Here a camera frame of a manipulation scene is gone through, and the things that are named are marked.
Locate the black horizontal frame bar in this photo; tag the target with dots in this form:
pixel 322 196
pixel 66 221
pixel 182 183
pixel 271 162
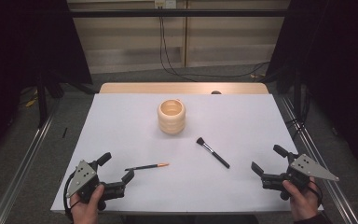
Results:
pixel 121 13

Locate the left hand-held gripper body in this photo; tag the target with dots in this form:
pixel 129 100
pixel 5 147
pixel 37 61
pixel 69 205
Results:
pixel 85 175

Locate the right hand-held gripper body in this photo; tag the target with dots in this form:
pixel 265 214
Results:
pixel 310 168

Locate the small black floor object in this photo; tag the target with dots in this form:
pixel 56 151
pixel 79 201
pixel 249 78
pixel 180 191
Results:
pixel 64 132

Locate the person's left hand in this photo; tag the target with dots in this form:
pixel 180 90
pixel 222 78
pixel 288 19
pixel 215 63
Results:
pixel 85 213

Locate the black makeup brush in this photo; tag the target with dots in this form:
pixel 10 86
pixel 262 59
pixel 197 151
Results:
pixel 214 154

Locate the black stand pole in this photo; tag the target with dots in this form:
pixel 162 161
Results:
pixel 42 102

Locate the white wall power outlet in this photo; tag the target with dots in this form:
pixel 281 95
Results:
pixel 165 3

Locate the small yellow floor object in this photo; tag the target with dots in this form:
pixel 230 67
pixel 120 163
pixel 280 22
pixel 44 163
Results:
pixel 31 102

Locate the black pencil with orange end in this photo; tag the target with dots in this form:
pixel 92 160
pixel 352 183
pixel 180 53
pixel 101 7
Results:
pixel 146 167

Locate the white table cover sheet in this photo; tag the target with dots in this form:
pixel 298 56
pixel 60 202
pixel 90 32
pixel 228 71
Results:
pixel 174 186

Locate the person's right hand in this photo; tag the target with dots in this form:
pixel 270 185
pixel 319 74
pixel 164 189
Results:
pixel 304 203

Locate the black curtain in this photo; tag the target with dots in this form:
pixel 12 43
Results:
pixel 338 62
pixel 18 46

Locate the cream ribbed holder cup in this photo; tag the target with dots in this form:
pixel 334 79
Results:
pixel 171 123

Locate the metal floor rail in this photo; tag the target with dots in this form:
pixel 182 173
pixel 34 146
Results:
pixel 323 161
pixel 24 161

